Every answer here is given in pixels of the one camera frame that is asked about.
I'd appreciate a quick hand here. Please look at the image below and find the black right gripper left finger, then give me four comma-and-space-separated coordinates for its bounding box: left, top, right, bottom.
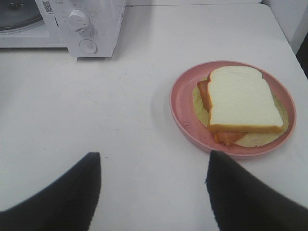
0, 153, 101, 231

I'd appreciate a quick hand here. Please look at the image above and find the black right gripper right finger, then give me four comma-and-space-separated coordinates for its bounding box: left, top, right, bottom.
205, 151, 308, 231

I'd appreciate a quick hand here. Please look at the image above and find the pink round plate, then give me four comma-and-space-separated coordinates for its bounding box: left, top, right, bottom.
169, 61, 296, 158

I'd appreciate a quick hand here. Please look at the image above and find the toast sandwich with filling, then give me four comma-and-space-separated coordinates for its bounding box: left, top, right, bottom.
192, 65, 289, 148

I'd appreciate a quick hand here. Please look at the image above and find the round white door release button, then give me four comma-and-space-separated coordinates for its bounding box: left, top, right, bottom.
79, 39, 97, 54

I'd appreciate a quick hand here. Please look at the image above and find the white timer knob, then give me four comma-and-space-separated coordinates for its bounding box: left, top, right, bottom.
67, 10, 90, 32

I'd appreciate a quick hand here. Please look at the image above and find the white microwave oven body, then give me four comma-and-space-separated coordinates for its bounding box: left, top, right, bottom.
0, 0, 126, 58

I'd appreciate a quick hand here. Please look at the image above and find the white warning label sticker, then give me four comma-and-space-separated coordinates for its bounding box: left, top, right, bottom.
41, 0, 54, 15

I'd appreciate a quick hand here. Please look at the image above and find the glass microwave turntable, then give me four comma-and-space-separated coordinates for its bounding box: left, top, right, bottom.
0, 0, 42, 31

